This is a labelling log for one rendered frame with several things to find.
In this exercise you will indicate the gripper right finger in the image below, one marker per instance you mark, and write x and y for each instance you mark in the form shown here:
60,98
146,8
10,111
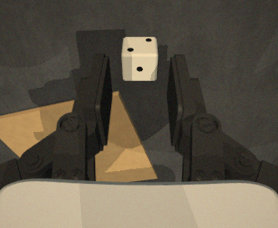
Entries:
208,153

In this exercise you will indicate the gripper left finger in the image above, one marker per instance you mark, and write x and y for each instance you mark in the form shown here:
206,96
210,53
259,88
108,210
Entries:
70,150

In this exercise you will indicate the tan flat mat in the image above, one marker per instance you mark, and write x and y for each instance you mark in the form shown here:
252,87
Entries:
124,159

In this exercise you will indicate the white die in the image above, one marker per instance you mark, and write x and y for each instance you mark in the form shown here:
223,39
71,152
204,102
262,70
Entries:
139,59

